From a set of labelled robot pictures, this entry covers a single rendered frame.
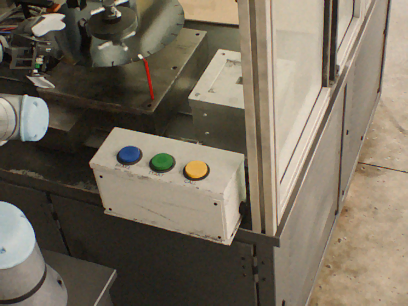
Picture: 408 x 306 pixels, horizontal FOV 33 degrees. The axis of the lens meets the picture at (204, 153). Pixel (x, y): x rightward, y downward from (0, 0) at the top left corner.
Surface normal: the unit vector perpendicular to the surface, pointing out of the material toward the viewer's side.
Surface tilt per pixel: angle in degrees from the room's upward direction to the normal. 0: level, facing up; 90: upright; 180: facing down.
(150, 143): 0
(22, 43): 56
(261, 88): 90
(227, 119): 90
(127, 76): 0
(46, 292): 72
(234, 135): 90
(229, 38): 0
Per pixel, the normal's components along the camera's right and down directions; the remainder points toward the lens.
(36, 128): 0.96, 0.11
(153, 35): -0.09, -0.72
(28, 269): 0.83, 0.33
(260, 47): -0.37, 0.66
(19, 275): 0.60, 0.51
